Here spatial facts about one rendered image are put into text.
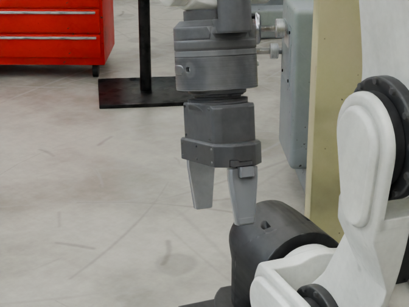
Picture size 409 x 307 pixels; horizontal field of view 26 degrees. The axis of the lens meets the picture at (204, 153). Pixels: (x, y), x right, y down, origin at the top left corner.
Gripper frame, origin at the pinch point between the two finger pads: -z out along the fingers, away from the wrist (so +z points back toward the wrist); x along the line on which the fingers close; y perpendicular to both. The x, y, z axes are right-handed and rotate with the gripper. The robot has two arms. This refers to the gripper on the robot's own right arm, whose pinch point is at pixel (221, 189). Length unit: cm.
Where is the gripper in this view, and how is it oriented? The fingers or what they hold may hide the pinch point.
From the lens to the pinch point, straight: 96.8
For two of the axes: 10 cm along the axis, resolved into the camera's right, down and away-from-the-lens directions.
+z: -0.5, -9.9, -1.3
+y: 9.1, -1.0, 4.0
